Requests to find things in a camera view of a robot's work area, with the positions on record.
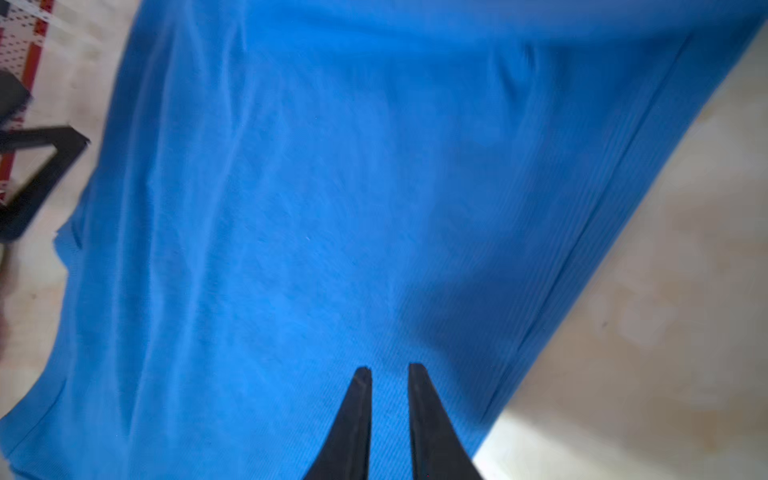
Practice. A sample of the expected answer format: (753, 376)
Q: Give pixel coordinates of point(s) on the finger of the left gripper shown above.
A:
(68, 146)

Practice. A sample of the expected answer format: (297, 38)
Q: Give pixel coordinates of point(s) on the blue tank top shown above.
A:
(290, 190)

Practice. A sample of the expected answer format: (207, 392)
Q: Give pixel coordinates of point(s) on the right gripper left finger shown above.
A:
(345, 453)

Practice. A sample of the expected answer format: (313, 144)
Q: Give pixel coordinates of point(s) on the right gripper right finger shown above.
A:
(436, 451)

